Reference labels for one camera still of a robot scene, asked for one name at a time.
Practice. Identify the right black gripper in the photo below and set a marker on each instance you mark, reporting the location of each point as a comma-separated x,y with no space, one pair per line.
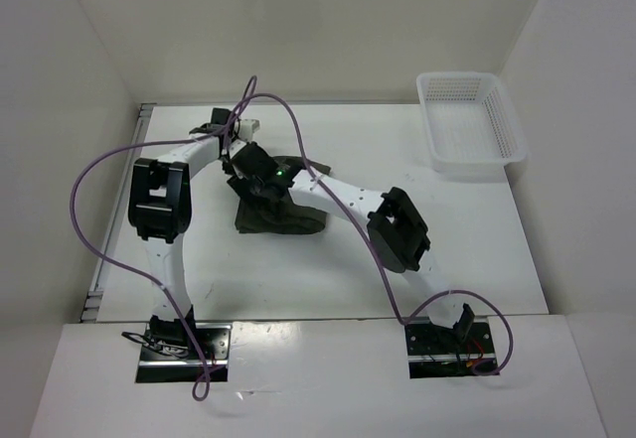
240,181

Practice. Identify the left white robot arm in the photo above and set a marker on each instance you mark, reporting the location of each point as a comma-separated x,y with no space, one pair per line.
160,210

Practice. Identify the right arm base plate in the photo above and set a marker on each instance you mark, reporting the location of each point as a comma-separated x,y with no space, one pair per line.
433,353

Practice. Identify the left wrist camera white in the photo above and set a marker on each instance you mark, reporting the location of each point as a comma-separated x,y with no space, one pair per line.
245,129

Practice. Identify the white plastic basket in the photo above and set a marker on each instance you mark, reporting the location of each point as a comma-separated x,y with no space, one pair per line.
471,124

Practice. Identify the dark olive shorts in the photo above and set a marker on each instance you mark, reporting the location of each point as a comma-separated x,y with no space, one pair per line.
261,215

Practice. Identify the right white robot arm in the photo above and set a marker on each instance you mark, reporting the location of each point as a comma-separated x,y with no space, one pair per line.
292,196

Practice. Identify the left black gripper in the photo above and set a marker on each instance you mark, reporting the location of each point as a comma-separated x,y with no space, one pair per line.
228,168

